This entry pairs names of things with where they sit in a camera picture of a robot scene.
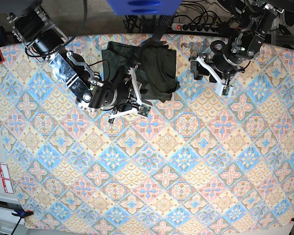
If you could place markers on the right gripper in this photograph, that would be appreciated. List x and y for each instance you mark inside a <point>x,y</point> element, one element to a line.
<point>117,96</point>

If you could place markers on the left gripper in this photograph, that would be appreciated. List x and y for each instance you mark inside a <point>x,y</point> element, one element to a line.
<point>224,67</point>

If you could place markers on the dark green long-sleeve shirt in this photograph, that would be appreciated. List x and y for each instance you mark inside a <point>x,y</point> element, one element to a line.
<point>156,66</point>

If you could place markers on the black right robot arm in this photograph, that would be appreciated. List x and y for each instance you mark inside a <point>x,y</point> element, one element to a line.
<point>44,40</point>

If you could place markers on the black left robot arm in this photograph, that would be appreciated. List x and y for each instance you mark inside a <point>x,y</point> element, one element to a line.
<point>255,20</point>

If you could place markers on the white power strip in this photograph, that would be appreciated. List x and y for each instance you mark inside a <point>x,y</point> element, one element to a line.
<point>193,28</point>

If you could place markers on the black remote control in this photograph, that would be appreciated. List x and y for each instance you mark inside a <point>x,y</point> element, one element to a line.
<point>163,24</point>

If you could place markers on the patterned tile tablecloth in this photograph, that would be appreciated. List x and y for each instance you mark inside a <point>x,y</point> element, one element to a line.
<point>197,164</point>

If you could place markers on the blue plastic box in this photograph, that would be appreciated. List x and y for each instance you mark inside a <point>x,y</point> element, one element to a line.
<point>144,7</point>

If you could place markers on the red white labels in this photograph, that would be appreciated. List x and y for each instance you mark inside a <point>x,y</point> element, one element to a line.
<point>5,179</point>

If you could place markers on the blue clamp bottom left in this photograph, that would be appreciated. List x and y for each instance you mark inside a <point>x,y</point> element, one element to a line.
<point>21,214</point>

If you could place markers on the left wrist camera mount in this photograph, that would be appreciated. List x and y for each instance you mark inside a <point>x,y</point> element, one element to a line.
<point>225,87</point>

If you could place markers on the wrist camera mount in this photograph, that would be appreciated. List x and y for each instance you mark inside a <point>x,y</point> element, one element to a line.
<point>143,106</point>
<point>225,87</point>

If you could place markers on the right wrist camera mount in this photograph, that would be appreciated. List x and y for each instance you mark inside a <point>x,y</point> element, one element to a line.
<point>143,106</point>

